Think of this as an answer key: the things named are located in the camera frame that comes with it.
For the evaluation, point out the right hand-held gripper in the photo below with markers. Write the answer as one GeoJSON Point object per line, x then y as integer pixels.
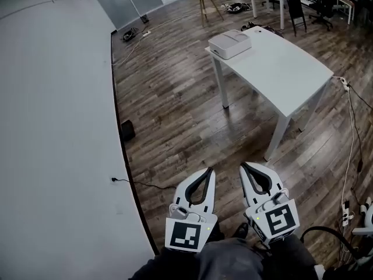
{"type": "Point", "coordinates": [277, 220]}

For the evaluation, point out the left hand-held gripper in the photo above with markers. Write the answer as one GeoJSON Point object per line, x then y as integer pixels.
{"type": "Point", "coordinates": [183, 235]}

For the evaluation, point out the person's left forearm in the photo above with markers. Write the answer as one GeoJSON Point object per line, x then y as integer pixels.
{"type": "Point", "coordinates": [163, 264]}

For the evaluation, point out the person's right forearm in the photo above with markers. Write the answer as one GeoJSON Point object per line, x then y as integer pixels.
{"type": "Point", "coordinates": [291, 255]}

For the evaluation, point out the person's grey clothed torso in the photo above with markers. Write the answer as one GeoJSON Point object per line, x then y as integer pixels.
{"type": "Point", "coordinates": [230, 258]}

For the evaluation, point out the white power strip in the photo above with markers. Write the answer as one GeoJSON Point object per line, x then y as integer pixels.
{"type": "Point", "coordinates": [346, 211]}
{"type": "Point", "coordinates": [146, 33]}
{"type": "Point", "coordinates": [344, 83]}

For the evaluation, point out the black floor box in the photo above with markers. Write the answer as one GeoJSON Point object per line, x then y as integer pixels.
{"type": "Point", "coordinates": [128, 130]}

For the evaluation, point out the white round device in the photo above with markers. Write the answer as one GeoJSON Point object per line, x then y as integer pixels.
{"type": "Point", "coordinates": [367, 214]}

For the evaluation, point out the white desk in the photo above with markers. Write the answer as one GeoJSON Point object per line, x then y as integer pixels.
{"type": "Point", "coordinates": [277, 69]}

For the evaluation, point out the black backpack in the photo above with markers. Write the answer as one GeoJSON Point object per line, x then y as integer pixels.
{"type": "Point", "coordinates": [349, 270]}

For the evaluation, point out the grey compartment tray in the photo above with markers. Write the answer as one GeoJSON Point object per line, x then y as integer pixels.
{"type": "Point", "coordinates": [230, 44]}

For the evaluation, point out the dark waste bin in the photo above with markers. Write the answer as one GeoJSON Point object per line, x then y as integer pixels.
{"type": "Point", "coordinates": [144, 19]}

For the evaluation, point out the black folding chair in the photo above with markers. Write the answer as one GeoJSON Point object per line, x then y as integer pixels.
{"type": "Point", "coordinates": [295, 7]}

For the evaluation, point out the black office chair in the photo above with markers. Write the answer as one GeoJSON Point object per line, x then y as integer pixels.
{"type": "Point", "coordinates": [325, 4]}

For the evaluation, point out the small white side table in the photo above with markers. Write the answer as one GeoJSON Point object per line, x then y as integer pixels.
{"type": "Point", "coordinates": [345, 3]}

